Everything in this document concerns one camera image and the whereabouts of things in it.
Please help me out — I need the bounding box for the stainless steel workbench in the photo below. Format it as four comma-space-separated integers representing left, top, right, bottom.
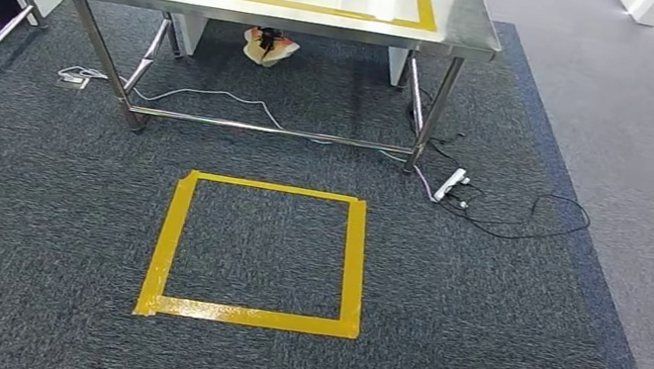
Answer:
9, 0, 511, 191

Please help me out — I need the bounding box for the white power strip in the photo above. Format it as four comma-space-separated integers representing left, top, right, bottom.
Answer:
429, 164, 474, 209

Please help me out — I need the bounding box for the yellow floor tape square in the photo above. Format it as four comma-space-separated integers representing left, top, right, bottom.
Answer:
132, 162, 383, 353

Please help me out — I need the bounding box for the dark grey carpet mat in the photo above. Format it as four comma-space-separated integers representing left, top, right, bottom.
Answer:
0, 0, 654, 369

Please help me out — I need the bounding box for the white floor plug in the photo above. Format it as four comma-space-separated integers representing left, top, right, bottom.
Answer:
55, 62, 94, 92

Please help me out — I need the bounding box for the white floor cable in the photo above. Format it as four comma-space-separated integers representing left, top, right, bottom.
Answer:
47, 61, 451, 203

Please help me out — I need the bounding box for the black floor cable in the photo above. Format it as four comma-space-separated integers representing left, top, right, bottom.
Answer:
390, 84, 609, 254

